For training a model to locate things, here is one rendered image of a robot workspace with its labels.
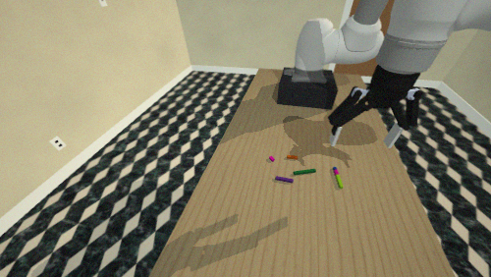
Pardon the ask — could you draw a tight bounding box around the purple rod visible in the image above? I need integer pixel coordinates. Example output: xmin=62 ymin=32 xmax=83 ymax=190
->
xmin=276 ymin=176 xmax=294 ymax=183

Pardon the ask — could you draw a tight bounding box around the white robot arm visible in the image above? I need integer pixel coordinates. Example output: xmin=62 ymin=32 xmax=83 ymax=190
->
xmin=284 ymin=0 xmax=491 ymax=83

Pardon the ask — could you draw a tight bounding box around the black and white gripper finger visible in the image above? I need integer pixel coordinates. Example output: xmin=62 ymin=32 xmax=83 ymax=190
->
xmin=328 ymin=86 xmax=386 ymax=146
xmin=383 ymin=86 xmax=423 ymax=148

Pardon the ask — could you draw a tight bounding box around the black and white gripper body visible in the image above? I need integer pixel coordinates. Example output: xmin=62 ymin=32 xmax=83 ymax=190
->
xmin=365 ymin=65 xmax=420 ymax=109

